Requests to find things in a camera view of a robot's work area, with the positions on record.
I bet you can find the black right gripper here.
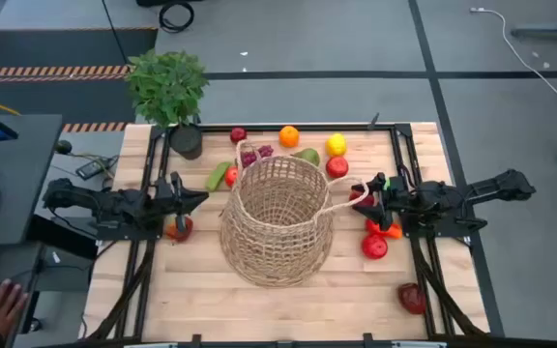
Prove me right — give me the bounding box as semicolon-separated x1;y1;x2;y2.
350;171;408;232

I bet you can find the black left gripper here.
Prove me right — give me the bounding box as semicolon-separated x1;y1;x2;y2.
155;171;210;234

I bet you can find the dark red pomegranate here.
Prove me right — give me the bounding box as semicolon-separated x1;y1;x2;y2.
349;190;374;208

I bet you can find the red-orange long pepper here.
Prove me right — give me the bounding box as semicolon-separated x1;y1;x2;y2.
365;217;404;241

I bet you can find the green cucumber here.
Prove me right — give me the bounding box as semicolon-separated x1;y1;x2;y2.
204;160;234;192

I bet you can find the red and yellow apple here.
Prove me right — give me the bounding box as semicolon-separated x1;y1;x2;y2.
164;216;194;243

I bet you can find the red tomato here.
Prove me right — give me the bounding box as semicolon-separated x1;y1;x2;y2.
223;165;240;189
361;233;389;261

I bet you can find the large red apple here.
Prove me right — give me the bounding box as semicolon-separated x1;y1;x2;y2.
325;156;350;179

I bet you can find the yellow bell pepper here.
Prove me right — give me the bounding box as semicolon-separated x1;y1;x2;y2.
325;132;348;158

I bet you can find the purple grape bunch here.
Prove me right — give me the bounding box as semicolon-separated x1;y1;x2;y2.
240;144;275;168

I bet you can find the green pear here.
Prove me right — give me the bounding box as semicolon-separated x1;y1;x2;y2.
291;147;321;167

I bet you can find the orange fruit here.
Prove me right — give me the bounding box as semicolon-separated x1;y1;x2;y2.
278;125;301;149

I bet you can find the dark red bell pepper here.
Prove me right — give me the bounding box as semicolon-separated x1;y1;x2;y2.
396;282;427;316

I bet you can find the black power adapter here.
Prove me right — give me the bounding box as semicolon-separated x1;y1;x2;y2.
74;157;115;181

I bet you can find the green potted plant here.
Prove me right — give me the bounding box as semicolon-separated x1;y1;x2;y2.
124;47;211;161

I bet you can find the dark grey desk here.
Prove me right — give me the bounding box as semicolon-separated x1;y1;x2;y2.
0;113;65;348

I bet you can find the black striped-edge floor mat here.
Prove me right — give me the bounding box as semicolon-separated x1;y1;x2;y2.
0;27;159;134

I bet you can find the grey table base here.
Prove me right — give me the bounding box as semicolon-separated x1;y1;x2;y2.
510;0;557;41

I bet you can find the woven rope basket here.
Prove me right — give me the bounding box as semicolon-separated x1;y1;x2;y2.
219;139;379;290

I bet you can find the coiled black cable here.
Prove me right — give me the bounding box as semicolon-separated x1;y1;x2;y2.
158;1;195;34

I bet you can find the thin black cable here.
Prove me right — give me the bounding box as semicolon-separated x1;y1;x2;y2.
100;0;132;67

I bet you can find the white floor cable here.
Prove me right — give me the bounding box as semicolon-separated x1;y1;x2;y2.
470;6;557;99

